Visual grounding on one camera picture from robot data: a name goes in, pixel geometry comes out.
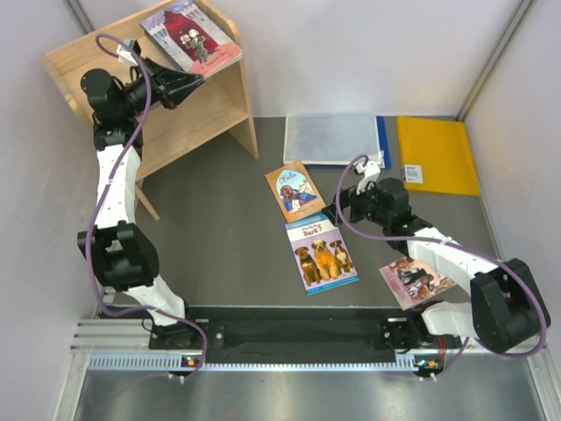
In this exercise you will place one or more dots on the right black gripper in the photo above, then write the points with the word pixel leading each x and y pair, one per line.
pixel 344 200

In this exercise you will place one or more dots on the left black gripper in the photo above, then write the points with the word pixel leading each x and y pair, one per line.
pixel 170 87

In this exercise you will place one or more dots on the red grey castle book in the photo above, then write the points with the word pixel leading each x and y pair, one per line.
pixel 191 40

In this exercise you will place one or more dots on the Why Do Dogs Bark book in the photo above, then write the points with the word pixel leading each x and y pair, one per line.
pixel 321 254

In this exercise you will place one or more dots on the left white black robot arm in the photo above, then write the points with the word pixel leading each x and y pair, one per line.
pixel 118 254

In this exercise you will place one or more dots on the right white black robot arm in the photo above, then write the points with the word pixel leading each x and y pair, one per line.
pixel 505 308

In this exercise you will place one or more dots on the orange Othello book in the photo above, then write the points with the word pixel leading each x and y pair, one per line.
pixel 294 191

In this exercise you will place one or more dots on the wooden two-tier shelf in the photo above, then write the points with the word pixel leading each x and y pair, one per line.
pixel 222 104

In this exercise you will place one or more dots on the clear plastic file folder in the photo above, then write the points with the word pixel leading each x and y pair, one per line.
pixel 293 144

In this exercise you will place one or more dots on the blue file folder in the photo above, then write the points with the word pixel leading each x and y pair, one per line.
pixel 335 140

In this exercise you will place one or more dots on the pink Taming of Shrew book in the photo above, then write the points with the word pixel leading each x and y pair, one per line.
pixel 413 282

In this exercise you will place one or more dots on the yellow file folder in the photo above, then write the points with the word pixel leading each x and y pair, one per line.
pixel 436 156

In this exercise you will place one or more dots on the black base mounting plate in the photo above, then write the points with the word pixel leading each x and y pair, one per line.
pixel 297 335

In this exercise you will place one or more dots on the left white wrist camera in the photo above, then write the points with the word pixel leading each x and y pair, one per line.
pixel 127 50

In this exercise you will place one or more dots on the aluminium rail frame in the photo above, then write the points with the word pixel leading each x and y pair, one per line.
pixel 112 374

